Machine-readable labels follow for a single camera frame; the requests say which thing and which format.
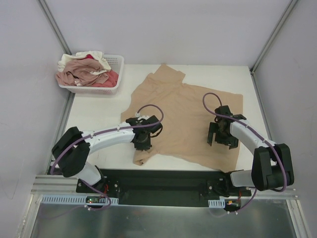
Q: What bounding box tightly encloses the beige t shirt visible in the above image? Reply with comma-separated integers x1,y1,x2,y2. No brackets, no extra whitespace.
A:
121,64,239,172

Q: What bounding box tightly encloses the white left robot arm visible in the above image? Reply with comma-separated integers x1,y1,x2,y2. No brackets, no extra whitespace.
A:
52,116,163,193

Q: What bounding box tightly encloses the white plastic laundry basket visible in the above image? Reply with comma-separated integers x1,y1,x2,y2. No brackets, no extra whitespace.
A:
55,51,124,95

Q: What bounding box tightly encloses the white t shirt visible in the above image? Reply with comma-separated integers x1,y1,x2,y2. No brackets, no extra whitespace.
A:
57,51,111,75

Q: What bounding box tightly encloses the dusty pink t shirt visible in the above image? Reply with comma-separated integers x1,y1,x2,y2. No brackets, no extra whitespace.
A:
55,59,109,87

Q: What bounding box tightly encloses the left aluminium table rail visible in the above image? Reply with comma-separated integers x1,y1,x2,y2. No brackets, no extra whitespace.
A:
44,92,75,175

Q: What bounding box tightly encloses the aluminium front rail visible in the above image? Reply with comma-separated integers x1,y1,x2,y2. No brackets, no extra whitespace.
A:
31,175,300,200

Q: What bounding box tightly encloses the left white cable duct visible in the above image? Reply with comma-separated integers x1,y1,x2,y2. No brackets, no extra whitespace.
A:
42,195,109,206

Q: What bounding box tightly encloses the right aluminium corner post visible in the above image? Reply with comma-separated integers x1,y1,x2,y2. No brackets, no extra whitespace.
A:
250,0,300,75

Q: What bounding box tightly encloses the aluminium corner post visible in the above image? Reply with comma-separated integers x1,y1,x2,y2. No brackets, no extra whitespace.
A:
37,0,72,55
250,0,300,75

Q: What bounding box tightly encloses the left aluminium corner post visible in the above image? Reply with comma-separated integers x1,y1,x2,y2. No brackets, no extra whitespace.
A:
37,0,72,55

